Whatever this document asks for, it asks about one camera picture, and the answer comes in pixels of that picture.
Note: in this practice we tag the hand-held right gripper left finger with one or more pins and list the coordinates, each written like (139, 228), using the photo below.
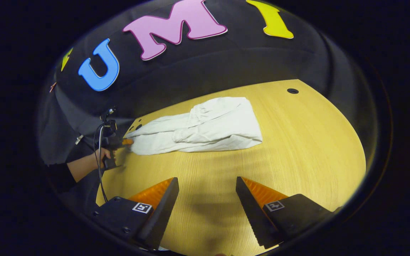
(162, 209)

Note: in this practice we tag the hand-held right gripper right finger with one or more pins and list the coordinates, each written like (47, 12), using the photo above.
(253, 213)

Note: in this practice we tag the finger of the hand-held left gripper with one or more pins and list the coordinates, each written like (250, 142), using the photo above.
(128, 141)

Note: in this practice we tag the white jeans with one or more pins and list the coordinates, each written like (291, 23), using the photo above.
(219, 124)

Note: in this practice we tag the small white clip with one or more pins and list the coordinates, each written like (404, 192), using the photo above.
(79, 139)

